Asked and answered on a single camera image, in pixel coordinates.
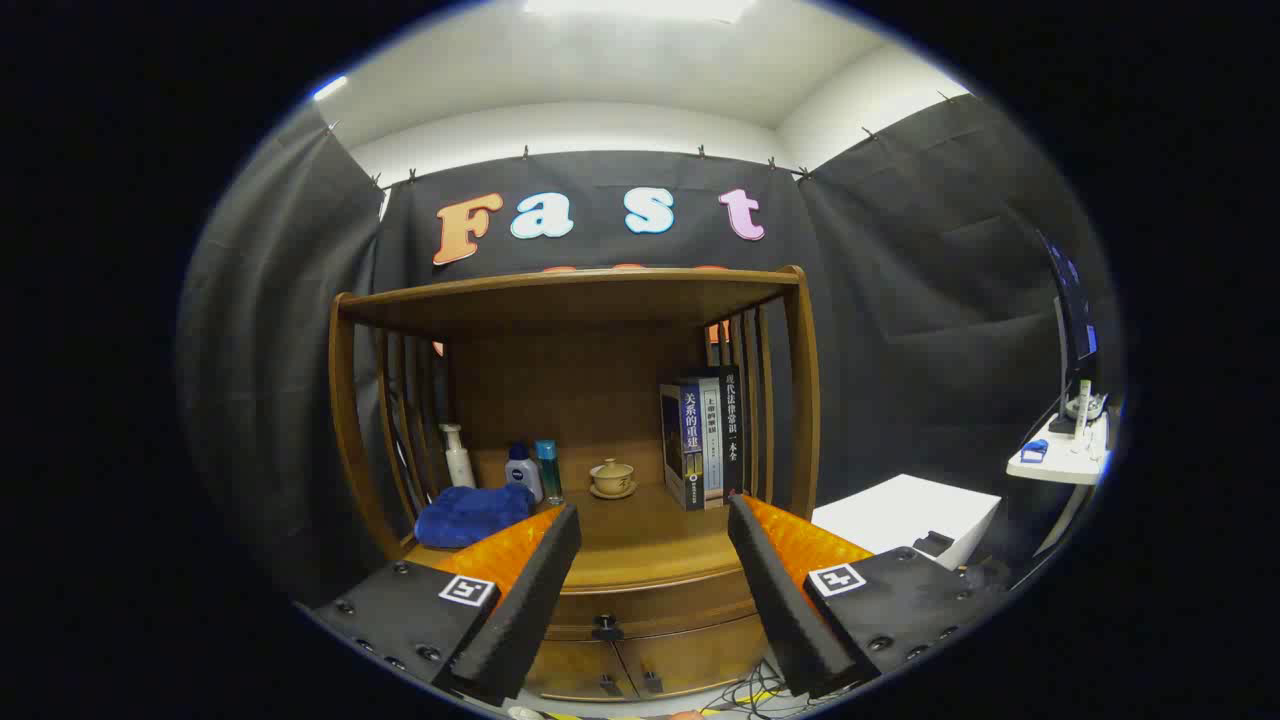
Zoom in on black spine book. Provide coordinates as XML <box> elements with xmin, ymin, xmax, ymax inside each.
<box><xmin>716</xmin><ymin>365</ymin><xmax>746</xmax><ymax>501</ymax></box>

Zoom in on blue towel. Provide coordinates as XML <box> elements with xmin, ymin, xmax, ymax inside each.
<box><xmin>414</xmin><ymin>484</ymin><xmax>536</xmax><ymax>549</ymax></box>

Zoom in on beige lidded teacup with saucer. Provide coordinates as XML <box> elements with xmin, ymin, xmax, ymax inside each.
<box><xmin>589</xmin><ymin>458</ymin><xmax>638</xmax><ymax>500</ymax></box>

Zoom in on white cabinet with black handles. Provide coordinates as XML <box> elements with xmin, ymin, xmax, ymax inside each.
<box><xmin>812</xmin><ymin>474</ymin><xmax>1002</xmax><ymax>571</ymax></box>

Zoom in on yellow black floor tape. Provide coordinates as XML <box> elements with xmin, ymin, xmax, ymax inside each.
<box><xmin>540</xmin><ymin>704</ymin><xmax>761</xmax><ymax>720</ymax></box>

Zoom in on wooden countertop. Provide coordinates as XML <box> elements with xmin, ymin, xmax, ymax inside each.
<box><xmin>405</xmin><ymin>480</ymin><xmax>791</xmax><ymax>593</ymax></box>

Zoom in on floor cables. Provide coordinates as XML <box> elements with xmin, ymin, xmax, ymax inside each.
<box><xmin>715</xmin><ymin>660</ymin><xmax>801</xmax><ymax>716</ymax></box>

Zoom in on wooden cabinet door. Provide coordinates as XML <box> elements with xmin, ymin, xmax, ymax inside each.
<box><xmin>615</xmin><ymin>615</ymin><xmax>771</xmax><ymax>698</ymax></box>
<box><xmin>525</xmin><ymin>640</ymin><xmax>636</xmax><ymax>701</ymax></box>

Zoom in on wooden drawer with black knob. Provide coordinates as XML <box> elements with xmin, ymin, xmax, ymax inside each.
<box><xmin>545</xmin><ymin>570</ymin><xmax>761</xmax><ymax>643</ymax></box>

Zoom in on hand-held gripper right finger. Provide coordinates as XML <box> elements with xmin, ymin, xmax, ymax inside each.
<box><xmin>727</xmin><ymin>493</ymin><xmax>1011</xmax><ymax>699</ymax></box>

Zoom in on white desk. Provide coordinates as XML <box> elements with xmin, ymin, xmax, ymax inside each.
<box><xmin>1006</xmin><ymin>400</ymin><xmax>1111</xmax><ymax>486</ymax></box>

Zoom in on blue spine book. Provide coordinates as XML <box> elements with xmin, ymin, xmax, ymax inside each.
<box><xmin>660</xmin><ymin>380</ymin><xmax>707</xmax><ymax>512</ymax></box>

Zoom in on white pump bottle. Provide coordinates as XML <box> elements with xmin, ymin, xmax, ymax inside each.
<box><xmin>440</xmin><ymin>423</ymin><xmax>477</xmax><ymax>491</ymax></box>

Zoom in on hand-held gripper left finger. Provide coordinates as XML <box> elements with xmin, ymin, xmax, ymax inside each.
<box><xmin>310</xmin><ymin>503</ymin><xmax>583</xmax><ymax>706</ymax></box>

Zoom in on white lotion bottle blue cap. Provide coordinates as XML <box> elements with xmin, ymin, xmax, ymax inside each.
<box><xmin>504</xmin><ymin>443</ymin><xmax>545</xmax><ymax>504</ymax></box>

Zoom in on computer monitor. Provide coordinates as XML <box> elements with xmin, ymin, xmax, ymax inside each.
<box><xmin>1035</xmin><ymin>228</ymin><xmax>1101</xmax><ymax>421</ymax></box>

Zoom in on white spine book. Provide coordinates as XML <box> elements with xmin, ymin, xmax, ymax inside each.
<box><xmin>698</xmin><ymin>377</ymin><xmax>725</xmax><ymax>506</ymax></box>

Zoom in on teal bottle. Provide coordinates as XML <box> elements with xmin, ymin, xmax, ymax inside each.
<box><xmin>534</xmin><ymin>440</ymin><xmax>564</xmax><ymax>506</ymax></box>

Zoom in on ceiling light panel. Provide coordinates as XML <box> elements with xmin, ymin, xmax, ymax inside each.
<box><xmin>520</xmin><ymin>0</ymin><xmax>761</xmax><ymax>23</ymax></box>

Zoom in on wooden cabinet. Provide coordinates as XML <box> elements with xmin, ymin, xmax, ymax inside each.
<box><xmin>328</xmin><ymin>265</ymin><xmax>821</xmax><ymax>703</ymax></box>

